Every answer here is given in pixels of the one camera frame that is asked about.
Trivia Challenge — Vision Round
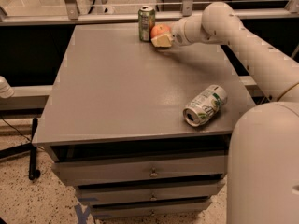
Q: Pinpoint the middle grey drawer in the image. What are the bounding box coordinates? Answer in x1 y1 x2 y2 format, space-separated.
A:
76 180 224 205

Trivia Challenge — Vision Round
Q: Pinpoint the white object at left edge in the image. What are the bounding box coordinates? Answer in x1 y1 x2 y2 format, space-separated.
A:
0 76 14 99

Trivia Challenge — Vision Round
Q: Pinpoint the red orange apple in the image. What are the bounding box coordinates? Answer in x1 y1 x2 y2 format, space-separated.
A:
150 24 171 38

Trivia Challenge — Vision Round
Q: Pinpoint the metal railing frame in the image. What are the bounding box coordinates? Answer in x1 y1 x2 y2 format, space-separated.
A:
0 0 299 26

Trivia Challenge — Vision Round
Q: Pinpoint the grey drawer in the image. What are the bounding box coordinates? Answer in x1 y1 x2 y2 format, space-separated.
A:
76 180 224 205
52 151 227 186
91 197 211 219

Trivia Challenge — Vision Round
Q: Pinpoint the upright green soda can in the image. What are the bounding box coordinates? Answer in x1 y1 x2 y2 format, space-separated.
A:
138 6 155 42

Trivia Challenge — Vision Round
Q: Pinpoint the top grey drawer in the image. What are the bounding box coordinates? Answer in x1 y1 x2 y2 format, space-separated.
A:
52 151 227 186

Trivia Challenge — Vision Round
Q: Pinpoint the blue tape mark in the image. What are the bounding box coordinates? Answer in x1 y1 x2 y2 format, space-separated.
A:
74 200 99 224

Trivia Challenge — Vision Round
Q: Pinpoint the white green can lying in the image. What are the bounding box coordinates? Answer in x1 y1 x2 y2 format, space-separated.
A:
183 85 228 127

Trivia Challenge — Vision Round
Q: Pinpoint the bottom grey drawer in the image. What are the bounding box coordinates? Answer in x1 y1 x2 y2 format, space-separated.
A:
91 197 211 219

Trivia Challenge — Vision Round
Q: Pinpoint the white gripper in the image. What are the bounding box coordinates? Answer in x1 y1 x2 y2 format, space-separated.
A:
151 19 191 48

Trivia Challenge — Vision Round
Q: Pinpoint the grey drawer cabinet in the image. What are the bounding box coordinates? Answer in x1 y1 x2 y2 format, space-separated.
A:
32 20 257 220

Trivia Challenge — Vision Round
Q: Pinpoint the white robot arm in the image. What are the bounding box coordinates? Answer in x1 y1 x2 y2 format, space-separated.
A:
150 2 299 224

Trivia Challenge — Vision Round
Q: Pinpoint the black tripod stand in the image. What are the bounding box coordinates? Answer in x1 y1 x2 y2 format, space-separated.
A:
0 118 41 180

